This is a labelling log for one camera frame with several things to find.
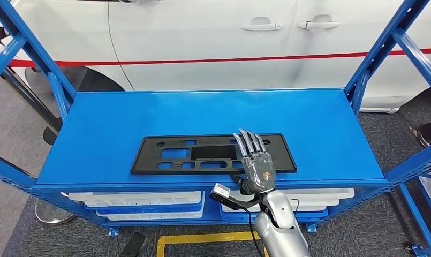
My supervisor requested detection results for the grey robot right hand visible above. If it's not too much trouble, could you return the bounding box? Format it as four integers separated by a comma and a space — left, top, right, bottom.
233, 128, 277, 196

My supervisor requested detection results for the black plastic frame part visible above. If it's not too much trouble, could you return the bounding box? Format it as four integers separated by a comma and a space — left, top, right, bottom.
131, 133, 298, 176

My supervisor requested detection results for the yellow floor tape square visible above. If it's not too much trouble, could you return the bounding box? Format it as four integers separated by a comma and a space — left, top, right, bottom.
156, 231, 269, 257

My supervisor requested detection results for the black robot foot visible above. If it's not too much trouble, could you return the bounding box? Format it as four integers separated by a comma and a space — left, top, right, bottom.
120, 232, 147, 257

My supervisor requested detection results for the white car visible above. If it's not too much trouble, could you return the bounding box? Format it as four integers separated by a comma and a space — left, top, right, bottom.
0, 0, 431, 114

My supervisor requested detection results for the black round stanchion base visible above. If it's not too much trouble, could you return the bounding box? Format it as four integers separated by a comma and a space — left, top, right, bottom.
410, 122, 431, 149

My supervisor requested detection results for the red barrier belt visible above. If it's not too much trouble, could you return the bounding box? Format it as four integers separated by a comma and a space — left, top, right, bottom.
9, 47, 431, 68

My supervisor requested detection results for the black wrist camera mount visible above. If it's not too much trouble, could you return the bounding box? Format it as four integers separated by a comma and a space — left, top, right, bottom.
209, 193, 269, 214

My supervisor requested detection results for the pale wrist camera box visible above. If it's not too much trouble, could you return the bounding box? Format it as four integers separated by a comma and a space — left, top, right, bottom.
210, 183, 231, 199

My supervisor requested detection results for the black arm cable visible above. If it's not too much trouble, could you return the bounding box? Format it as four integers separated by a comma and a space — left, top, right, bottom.
245, 209, 264, 257

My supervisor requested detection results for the stanchion post with dark base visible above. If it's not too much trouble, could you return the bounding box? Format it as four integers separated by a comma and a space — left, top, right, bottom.
0, 65, 63, 146

